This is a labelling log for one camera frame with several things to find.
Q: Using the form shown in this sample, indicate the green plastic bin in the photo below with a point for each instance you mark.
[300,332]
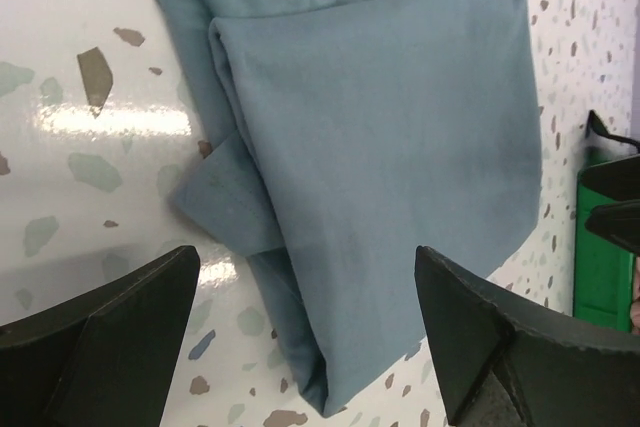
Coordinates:
[606,277]

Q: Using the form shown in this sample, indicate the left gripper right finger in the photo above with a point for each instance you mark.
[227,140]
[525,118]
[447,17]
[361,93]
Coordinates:
[503,360]

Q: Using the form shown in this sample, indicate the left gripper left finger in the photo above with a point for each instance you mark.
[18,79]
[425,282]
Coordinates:
[104,358]

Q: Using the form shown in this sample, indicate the blue-grey t-shirt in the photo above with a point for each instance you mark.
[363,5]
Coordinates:
[344,134]

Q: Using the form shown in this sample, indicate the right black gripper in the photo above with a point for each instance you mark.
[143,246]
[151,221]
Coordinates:
[618,221]

